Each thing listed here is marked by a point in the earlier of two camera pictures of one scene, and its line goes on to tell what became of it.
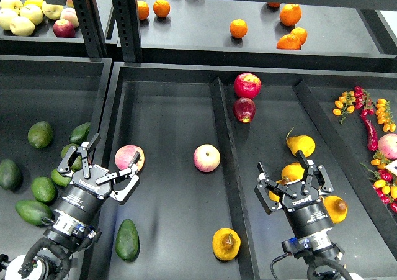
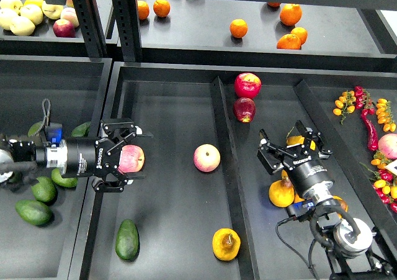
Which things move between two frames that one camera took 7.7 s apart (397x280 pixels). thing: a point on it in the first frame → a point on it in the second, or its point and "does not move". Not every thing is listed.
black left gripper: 82,198 → 90,157
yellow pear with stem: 226,244 does not move
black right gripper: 306,211 → 305,171
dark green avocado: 127,241 does not move
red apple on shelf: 64,28 does not move
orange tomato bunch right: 384,115 does not move
